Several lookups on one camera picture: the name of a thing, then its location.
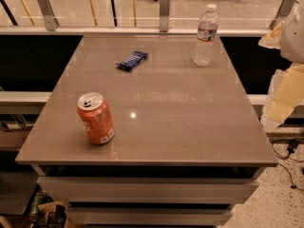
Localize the upper grey drawer front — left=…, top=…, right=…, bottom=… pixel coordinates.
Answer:
left=38, top=177, right=258, bottom=204

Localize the black floor cable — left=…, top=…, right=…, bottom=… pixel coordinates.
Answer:
left=271, top=138, right=304, bottom=192

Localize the grey drawer cabinet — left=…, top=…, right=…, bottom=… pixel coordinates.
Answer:
left=17, top=35, right=277, bottom=228

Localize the blue snack packet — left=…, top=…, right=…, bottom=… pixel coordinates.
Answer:
left=117, top=51, right=148, bottom=71

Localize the clear plastic water bottle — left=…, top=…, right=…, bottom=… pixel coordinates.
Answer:
left=193, top=4, right=219, bottom=67

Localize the metal railing post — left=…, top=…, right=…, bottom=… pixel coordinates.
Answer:
left=270, top=0, right=296, bottom=29
left=159, top=0, right=170, bottom=32
left=37, top=0, right=59, bottom=31

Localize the middle metal railing post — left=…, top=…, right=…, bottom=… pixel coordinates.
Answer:
left=159, top=0, right=170, bottom=32

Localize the lower grey drawer front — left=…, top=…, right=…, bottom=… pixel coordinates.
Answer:
left=66, top=207, right=232, bottom=226

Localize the right metal railing post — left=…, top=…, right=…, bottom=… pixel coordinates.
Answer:
left=270, top=0, right=296, bottom=29

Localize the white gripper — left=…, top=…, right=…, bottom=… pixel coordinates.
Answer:
left=258, top=3, right=304, bottom=127

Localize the cardboard clutter on floor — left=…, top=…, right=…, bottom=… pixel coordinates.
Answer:
left=28, top=192, right=83, bottom=228

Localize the grey drawer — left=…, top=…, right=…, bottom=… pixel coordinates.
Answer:
left=38, top=177, right=258, bottom=204
left=66, top=207, right=232, bottom=226

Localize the orange soda can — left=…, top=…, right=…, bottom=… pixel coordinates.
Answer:
left=77, top=92, right=114, bottom=144

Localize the left metal railing post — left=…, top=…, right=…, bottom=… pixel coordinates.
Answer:
left=37, top=0, right=59, bottom=31

